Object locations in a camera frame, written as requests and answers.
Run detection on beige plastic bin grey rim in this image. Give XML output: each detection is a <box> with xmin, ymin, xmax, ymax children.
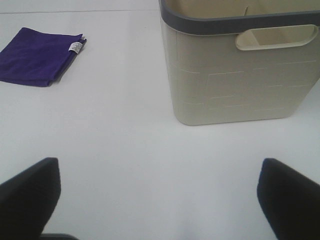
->
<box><xmin>159</xmin><ymin>0</ymin><xmax>320</xmax><ymax>126</ymax></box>

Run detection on purple towel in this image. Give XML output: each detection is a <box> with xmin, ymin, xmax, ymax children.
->
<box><xmin>0</xmin><ymin>27</ymin><xmax>87</xmax><ymax>87</ymax></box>

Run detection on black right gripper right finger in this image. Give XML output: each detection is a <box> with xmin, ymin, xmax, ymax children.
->
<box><xmin>257</xmin><ymin>158</ymin><xmax>320</xmax><ymax>240</ymax></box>

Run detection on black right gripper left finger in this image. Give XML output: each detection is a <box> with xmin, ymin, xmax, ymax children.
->
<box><xmin>0</xmin><ymin>157</ymin><xmax>61</xmax><ymax>240</ymax></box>

